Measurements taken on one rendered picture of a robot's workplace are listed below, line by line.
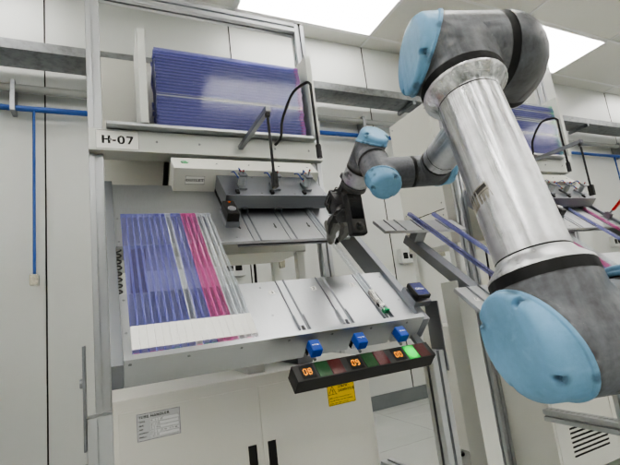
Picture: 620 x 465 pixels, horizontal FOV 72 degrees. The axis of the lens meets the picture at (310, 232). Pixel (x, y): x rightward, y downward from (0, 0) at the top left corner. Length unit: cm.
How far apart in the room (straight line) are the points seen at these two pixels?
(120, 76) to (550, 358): 156
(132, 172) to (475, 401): 128
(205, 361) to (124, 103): 106
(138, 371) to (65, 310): 198
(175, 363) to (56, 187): 220
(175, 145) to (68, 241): 153
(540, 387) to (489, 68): 39
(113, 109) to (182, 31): 194
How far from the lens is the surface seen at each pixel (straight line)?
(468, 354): 131
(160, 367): 85
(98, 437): 87
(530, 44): 71
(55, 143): 304
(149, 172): 157
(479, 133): 57
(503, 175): 54
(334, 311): 101
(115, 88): 169
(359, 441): 137
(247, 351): 88
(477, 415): 134
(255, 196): 130
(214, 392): 119
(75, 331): 280
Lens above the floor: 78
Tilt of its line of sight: 10 degrees up
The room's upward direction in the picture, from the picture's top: 7 degrees counter-clockwise
